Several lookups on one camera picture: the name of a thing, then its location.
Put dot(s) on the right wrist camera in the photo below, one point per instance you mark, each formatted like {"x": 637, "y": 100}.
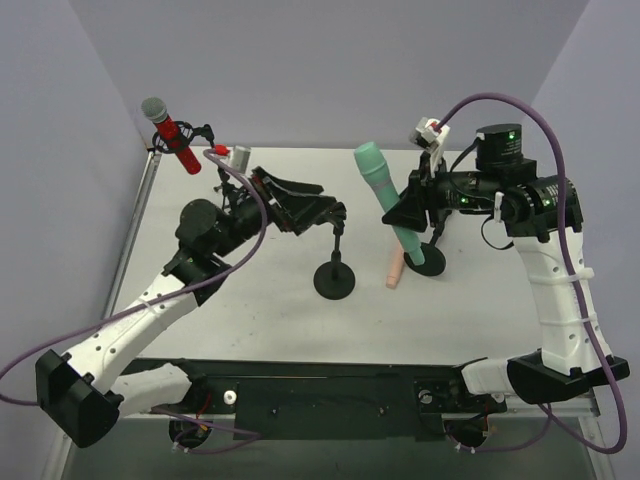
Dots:
{"x": 431, "y": 137}

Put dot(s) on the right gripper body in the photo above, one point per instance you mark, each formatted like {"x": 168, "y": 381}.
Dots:
{"x": 420, "y": 198}

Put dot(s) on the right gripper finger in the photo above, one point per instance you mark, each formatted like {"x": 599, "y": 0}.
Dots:
{"x": 415, "y": 186}
{"x": 409, "y": 213}

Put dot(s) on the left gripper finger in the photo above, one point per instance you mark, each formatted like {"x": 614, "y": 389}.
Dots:
{"x": 299, "y": 213}
{"x": 272, "y": 186}

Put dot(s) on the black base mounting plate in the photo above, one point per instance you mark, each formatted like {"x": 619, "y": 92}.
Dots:
{"x": 334, "y": 401}

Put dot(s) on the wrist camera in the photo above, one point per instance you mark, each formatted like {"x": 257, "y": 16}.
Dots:
{"x": 431, "y": 137}
{"x": 237, "y": 157}

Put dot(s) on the red glitter microphone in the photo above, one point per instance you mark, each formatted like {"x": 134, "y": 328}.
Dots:
{"x": 154, "y": 109}

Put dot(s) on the black tripod microphone stand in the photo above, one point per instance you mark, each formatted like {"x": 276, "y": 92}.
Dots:
{"x": 190, "y": 132}

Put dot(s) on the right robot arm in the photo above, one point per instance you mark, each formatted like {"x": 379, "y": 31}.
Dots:
{"x": 542, "y": 217}

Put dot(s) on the black round-base stand front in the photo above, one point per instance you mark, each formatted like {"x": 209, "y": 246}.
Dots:
{"x": 434, "y": 259}

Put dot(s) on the black round-base stand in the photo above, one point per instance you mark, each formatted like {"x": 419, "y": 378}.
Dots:
{"x": 335, "y": 280}
{"x": 434, "y": 259}

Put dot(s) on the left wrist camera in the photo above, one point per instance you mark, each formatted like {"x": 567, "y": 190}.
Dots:
{"x": 237, "y": 157}

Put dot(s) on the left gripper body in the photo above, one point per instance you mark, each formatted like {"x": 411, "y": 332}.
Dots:
{"x": 273, "y": 203}

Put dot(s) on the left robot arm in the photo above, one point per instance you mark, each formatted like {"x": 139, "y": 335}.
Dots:
{"x": 85, "y": 391}

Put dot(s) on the peach toy microphone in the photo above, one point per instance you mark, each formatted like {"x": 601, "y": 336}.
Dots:
{"x": 396, "y": 268}

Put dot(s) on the mint green toy microphone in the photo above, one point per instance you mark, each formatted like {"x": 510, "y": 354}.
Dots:
{"x": 374, "y": 169}

